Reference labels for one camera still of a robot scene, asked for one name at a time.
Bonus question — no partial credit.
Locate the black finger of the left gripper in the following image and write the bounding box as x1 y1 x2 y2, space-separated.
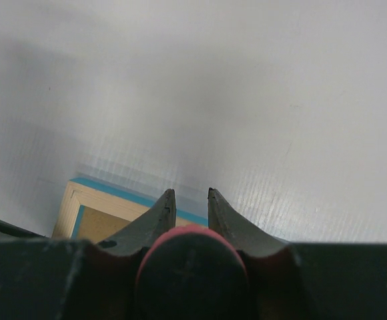
0 220 43 239

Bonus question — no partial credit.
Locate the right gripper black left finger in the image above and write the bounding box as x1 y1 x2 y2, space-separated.
0 189 176 319

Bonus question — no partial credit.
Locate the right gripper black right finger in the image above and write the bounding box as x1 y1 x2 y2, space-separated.
208 189 387 319

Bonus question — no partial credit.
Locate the red handled screwdriver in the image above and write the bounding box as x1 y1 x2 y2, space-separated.
134 225 251 319

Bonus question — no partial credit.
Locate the blue wooden picture frame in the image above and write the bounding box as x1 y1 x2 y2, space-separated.
51 177 211 244

